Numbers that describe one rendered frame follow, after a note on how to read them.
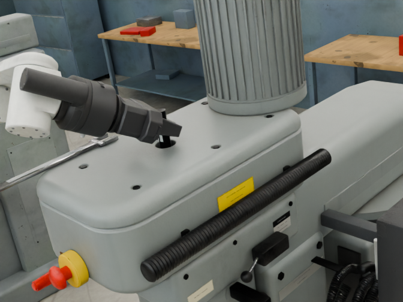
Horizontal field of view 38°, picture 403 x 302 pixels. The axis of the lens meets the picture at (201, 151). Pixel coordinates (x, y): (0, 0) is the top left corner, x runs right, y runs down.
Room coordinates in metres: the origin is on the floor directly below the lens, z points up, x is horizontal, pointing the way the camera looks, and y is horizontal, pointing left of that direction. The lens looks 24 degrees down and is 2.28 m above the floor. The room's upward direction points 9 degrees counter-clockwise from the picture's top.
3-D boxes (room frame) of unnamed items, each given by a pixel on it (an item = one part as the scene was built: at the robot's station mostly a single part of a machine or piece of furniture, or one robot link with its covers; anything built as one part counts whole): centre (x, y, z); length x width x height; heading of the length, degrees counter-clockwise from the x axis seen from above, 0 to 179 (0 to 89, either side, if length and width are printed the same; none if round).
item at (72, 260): (0.81, 0.23, 1.76); 0.06 x 0.02 x 0.06; 41
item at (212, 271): (0.98, 0.03, 1.68); 0.34 x 0.24 x 0.10; 131
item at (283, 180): (0.87, -0.06, 1.79); 0.45 x 0.04 x 0.04; 131
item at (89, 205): (0.97, 0.05, 1.81); 0.47 x 0.26 x 0.16; 131
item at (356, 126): (1.28, -0.32, 1.66); 0.80 x 0.23 x 0.20; 131
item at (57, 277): (0.79, 0.25, 1.76); 0.04 x 0.03 x 0.04; 41
